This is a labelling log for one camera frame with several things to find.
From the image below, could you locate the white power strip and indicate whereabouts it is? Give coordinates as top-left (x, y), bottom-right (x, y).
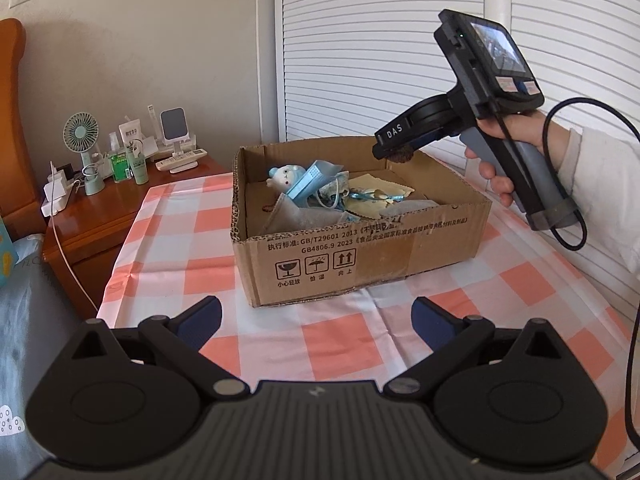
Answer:
top-left (41, 162), bottom-right (80, 218)

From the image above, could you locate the green tube bottle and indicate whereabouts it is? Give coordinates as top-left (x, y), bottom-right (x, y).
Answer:
top-left (126, 139), bottom-right (149, 185)

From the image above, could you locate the cardboard box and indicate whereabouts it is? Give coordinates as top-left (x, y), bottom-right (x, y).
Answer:
top-left (231, 136), bottom-right (491, 307)

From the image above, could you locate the pink checkered tablecloth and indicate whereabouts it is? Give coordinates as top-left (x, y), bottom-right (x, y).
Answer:
top-left (96, 171), bottom-right (639, 470)

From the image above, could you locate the green desk fan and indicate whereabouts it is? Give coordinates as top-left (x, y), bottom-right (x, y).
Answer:
top-left (62, 112), bottom-right (104, 196)

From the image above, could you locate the wooden nightstand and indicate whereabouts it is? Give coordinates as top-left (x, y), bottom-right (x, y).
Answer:
top-left (42, 156), bottom-right (227, 320)

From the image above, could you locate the blue tassel sachet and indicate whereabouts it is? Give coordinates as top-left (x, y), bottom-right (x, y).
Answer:
top-left (314, 172), bottom-right (405, 209)

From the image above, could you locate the blue face mask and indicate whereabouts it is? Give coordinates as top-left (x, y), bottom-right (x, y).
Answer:
top-left (286, 159), bottom-right (343, 208)

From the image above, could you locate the white charging cable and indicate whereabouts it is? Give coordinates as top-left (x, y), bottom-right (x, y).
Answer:
top-left (46, 159), bottom-right (99, 312)

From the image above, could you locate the green box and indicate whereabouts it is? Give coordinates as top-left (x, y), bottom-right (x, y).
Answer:
top-left (110, 153), bottom-right (131, 183)

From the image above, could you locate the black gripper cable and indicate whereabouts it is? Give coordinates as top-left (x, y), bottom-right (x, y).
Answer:
top-left (494, 96), bottom-right (640, 453)

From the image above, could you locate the brown scrunchie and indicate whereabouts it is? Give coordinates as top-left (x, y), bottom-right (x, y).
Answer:
top-left (387, 145), bottom-right (414, 164)

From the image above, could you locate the phone on white stand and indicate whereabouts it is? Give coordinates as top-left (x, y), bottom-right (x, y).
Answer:
top-left (160, 107), bottom-right (191, 157)

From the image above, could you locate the white sleeved right forearm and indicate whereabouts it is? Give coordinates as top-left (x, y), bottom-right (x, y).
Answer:
top-left (558, 128), bottom-right (640, 276)

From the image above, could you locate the white card box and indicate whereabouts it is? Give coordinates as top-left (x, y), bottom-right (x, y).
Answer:
top-left (118, 119), bottom-right (144, 148)

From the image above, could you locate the blue plush toy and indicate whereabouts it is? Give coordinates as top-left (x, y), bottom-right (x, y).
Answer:
top-left (266, 164), bottom-right (306, 193)

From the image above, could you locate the blue bed sheet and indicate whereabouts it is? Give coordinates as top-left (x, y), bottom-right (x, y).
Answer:
top-left (0, 234), bottom-right (80, 479)

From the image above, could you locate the person's right hand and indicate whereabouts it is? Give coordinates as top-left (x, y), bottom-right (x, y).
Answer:
top-left (464, 110), bottom-right (570, 208)

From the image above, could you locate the white louvered closet door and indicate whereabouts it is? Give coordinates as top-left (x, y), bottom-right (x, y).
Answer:
top-left (273, 0), bottom-right (640, 321)

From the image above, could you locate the wooden headboard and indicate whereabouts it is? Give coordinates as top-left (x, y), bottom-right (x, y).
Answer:
top-left (0, 18), bottom-right (46, 240)

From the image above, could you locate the white remote control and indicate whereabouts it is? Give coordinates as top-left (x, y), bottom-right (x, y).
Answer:
top-left (155, 148), bottom-right (208, 174)

